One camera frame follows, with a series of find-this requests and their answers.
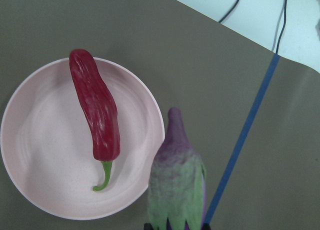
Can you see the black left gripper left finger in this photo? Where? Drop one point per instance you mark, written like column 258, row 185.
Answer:
column 147, row 226

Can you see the red chili pepper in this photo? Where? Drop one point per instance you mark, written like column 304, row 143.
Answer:
column 99, row 108

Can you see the pink plate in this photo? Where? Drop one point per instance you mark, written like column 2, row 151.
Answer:
column 46, row 144

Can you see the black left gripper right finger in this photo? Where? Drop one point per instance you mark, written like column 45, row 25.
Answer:
column 206, row 226

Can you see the purple eggplant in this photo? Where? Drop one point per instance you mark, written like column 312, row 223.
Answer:
column 176, row 189

